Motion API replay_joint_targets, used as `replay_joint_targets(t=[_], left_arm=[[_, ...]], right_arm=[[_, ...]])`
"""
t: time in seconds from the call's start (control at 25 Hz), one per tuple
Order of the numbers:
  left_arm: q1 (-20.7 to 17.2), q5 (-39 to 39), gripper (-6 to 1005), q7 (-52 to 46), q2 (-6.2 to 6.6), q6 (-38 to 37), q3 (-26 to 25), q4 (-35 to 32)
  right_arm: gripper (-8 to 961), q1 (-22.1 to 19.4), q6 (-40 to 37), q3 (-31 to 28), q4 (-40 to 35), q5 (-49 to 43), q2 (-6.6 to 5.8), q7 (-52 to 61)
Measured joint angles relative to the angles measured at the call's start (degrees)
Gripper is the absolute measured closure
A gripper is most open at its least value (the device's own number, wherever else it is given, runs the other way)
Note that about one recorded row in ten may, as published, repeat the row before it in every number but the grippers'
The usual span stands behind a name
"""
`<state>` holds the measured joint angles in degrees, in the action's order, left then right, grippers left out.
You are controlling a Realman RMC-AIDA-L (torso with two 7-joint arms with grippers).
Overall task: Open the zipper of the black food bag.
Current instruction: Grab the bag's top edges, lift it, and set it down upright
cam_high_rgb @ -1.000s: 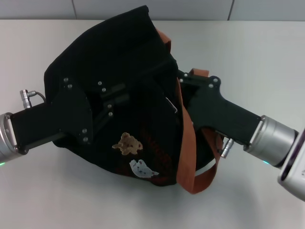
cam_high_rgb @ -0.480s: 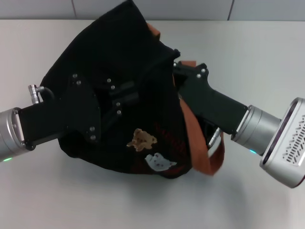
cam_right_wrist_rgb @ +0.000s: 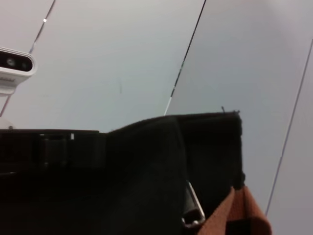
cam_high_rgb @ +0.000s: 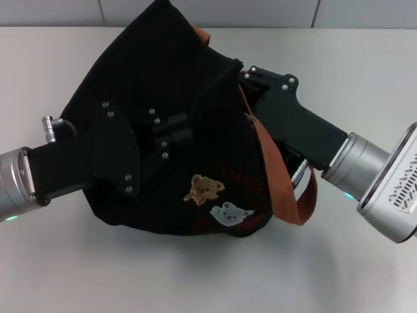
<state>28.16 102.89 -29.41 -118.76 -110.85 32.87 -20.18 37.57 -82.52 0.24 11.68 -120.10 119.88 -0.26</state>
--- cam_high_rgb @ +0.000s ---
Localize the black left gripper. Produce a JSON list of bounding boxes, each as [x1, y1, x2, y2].
[[27, 100, 194, 206]]

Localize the gripper connector with cable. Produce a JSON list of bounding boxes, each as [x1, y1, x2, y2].
[[40, 114, 79, 145], [290, 159, 309, 187]]

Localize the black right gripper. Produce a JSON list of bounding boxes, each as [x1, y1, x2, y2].
[[239, 65, 349, 172]]

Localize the black food bag brown straps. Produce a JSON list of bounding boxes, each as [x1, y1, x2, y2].
[[61, 0, 319, 237]]

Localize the left gripper connector with cable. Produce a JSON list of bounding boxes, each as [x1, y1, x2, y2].
[[40, 114, 79, 145]]

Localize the right gripper connector with cable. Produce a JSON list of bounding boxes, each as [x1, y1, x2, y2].
[[290, 159, 309, 187]]

